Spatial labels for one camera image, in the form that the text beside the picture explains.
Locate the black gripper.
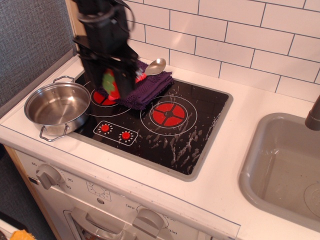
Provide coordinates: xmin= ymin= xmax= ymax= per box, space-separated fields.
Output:
xmin=74 ymin=7 xmax=138 ymax=99

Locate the red plastic strawberry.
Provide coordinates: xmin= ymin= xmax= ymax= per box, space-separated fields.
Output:
xmin=102 ymin=68 xmax=120 ymax=101

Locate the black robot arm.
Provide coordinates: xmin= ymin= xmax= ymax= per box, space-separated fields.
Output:
xmin=73 ymin=0 xmax=138 ymax=99

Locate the stainless steel pot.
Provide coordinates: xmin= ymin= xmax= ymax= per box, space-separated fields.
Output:
xmin=24 ymin=75 xmax=91 ymax=142

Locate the purple folded towel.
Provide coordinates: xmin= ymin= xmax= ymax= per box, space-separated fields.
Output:
xmin=95 ymin=60 xmax=174 ymax=110

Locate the black toy stovetop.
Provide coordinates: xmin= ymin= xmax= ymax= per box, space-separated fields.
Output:
xmin=72 ymin=73 xmax=233 ymax=182

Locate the grey left oven knob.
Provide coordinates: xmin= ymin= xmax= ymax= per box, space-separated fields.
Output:
xmin=36 ymin=164 xmax=62 ymax=190

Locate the grey oven knob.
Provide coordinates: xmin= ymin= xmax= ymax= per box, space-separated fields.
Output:
xmin=36 ymin=164 xmax=62 ymax=190
xmin=132 ymin=208 xmax=165 ymax=238

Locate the white toy oven front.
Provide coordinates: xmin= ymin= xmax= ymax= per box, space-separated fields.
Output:
xmin=16 ymin=151 xmax=240 ymax=240

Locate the grey right oven knob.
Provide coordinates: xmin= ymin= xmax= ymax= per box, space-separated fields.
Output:
xmin=132 ymin=208 xmax=165 ymax=238

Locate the orange object bottom left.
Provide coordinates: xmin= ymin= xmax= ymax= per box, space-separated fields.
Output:
xmin=10 ymin=229 xmax=36 ymax=240

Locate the grey sink basin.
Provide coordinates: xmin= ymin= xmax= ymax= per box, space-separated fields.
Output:
xmin=239 ymin=112 xmax=320 ymax=232

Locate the grey faucet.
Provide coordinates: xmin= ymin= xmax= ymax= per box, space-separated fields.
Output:
xmin=304 ymin=96 xmax=320 ymax=131

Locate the red handled metal spoon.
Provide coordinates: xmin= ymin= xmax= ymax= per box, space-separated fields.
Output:
xmin=135 ymin=58 xmax=167 ymax=83

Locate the wooden side post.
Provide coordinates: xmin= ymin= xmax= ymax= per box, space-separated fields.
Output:
xmin=61 ymin=0 xmax=86 ymax=63

